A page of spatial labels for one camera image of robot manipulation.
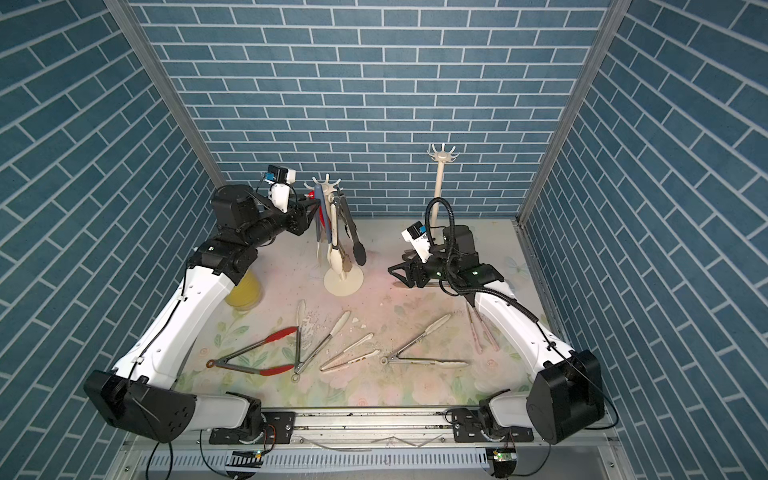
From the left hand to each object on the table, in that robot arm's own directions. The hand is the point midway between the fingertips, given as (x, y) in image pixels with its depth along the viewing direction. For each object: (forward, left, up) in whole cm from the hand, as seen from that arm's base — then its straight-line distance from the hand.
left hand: (320, 199), depth 70 cm
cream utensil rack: (+2, +1, -40) cm, 40 cm away
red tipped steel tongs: (-25, +30, -40) cm, 56 cm away
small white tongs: (-25, +1, -41) cm, 48 cm away
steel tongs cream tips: (-5, -3, -18) cm, 19 cm away
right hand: (-8, -20, -15) cm, 26 cm away
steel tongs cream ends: (-24, -19, -38) cm, 49 cm away
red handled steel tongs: (-1, +1, -6) cm, 6 cm away
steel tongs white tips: (-26, +8, -39) cm, 47 cm away
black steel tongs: (-1, -8, -16) cm, 18 cm away
